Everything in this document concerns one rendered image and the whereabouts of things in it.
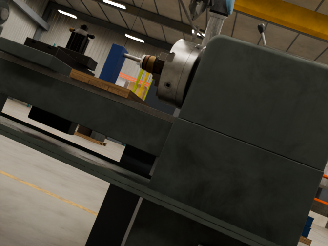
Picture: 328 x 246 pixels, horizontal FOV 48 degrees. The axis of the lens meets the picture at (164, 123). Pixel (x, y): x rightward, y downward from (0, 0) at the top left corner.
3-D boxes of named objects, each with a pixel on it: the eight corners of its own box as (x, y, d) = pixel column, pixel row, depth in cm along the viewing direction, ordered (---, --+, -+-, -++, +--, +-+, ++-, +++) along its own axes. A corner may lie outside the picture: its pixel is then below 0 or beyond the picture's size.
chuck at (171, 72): (183, 111, 190) (205, 53, 189) (169, 105, 159) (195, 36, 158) (167, 105, 192) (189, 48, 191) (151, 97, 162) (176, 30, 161)
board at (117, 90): (147, 113, 195) (150, 106, 195) (127, 98, 160) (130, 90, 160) (98, 94, 202) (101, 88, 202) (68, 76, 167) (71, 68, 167)
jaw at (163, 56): (178, 66, 173) (175, 53, 162) (174, 74, 172) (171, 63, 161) (157, 58, 176) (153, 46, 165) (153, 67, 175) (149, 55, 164)
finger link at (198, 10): (188, 16, 168) (195, -3, 167) (193, 21, 173) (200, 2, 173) (194, 17, 166) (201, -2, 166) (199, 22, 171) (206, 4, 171)
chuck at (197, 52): (190, 113, 189) (211, 55, 188) (177, 107, 159) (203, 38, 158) (183, 111, 190) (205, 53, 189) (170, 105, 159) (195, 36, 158)
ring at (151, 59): (167, 62, 183) (150, 56, 185) (163, 55, 174) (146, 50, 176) (160, 79, 182) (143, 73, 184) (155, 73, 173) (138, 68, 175)
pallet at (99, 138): (105, 146, 1458) (115, 122, 1465) (98, 144, 1381) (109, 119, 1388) (79, 135, 1485) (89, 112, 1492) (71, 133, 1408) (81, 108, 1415)
